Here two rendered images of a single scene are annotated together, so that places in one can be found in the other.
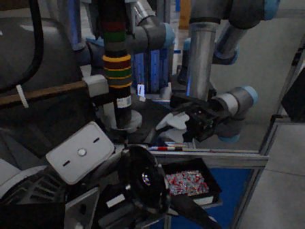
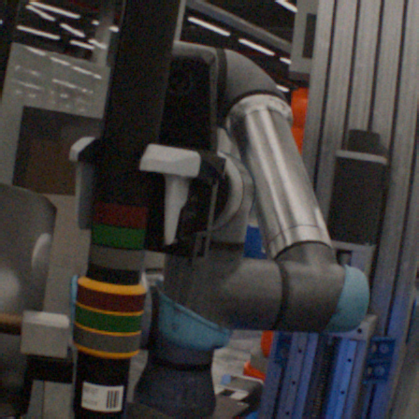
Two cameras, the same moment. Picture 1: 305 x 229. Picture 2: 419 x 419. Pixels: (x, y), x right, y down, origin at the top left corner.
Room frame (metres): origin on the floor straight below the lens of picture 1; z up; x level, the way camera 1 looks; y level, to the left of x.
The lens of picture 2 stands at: (-0.09, -0.14, 1.46)
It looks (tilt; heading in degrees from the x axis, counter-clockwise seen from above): 3 degrees down; 20
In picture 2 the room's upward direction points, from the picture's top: 8 degrees clockwise
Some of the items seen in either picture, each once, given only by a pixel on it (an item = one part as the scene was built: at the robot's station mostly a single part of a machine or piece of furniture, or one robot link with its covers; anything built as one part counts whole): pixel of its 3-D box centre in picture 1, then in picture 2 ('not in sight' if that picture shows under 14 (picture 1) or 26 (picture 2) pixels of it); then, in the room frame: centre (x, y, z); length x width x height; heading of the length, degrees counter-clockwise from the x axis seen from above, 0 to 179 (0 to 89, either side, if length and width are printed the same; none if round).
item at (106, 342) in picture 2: (118, 77); (106, 334); (0.30, 0.06, 1.35); 0.04 x 0.04 x 0.01
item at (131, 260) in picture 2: (115, 43); (115, 254); (0.30, 0.06, 1.40); 0.03 x 0.03 x 0.01
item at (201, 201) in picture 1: (184, 183); not in sight; (0.49, -0.12, 0.85); 0.22 x 0.17 x 0.07; 103
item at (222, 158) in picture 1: (165, 157); not in sight; (0.66, -0.06, 0.82); 0.90 x 0.04 x 0.08; 88
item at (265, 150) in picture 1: (269, 135); not in sight; (0.64, -0.49, 0.96); 0.03 x 0.03 x 0.20; 88
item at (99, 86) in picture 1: (116, 101); (85, 394); (0.30, 0.06, 1.31); 0.09 x 0.07 x 0.10; 123
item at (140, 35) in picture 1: (124, 42); (215, 293); (0.59, 0.08, 1.34); 0.11 x 0.08 x 0.11; 126
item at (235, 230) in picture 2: not in sight; (212, 194); (0.58, 0.10, 1.44); 0.11 x 0.08 x 0.09; 8
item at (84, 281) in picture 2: (118, 69); (108, 315); (0.30, 0.06, 1.36); 0.04 x 0.04 x 0.05
